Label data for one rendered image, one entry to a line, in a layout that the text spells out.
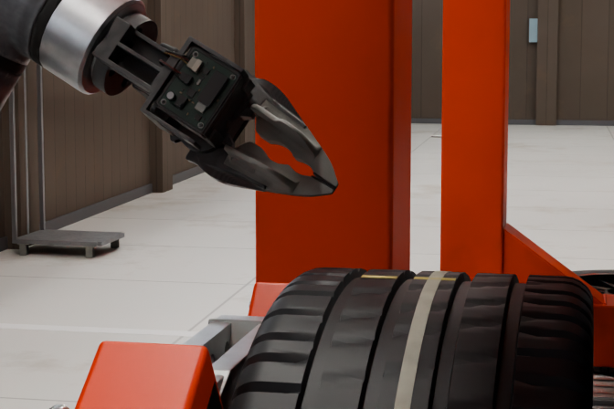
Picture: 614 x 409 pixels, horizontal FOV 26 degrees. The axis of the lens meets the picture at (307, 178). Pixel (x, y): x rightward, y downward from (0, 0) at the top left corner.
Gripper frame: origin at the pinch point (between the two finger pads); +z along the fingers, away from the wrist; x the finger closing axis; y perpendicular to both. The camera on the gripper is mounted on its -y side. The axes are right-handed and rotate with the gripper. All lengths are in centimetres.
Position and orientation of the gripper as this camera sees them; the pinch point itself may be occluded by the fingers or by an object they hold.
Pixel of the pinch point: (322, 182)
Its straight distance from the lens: 107.1
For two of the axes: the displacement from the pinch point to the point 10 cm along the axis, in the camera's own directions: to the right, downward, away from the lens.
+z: 8.2, 5.2, -2.2
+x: 5.5, -8.3, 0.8
